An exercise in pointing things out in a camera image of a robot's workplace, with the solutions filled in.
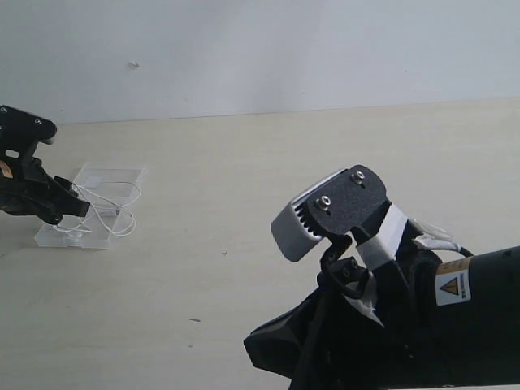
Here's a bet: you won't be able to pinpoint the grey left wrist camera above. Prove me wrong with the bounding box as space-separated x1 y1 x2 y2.
1 105 58 161

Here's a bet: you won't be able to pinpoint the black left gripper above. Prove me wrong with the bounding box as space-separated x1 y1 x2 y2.
1 158 90 225

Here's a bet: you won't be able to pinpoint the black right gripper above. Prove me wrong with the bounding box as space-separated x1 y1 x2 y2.
244 223 445 389

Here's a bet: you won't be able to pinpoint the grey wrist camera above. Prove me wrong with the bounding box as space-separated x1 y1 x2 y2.
1 105 58 161
271 165 391 262

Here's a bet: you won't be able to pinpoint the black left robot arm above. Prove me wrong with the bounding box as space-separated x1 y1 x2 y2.
1 158 90 225

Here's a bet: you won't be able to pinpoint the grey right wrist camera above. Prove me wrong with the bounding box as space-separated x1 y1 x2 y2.
271 165 391 262

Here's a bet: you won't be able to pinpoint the clear plastic storage box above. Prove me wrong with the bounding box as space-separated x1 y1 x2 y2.
35 162 147 249

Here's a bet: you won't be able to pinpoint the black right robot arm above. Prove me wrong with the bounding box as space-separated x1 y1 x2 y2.
244 226 519 389

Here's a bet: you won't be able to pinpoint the white wired earphones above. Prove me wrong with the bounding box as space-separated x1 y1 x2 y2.
71 181 142 238

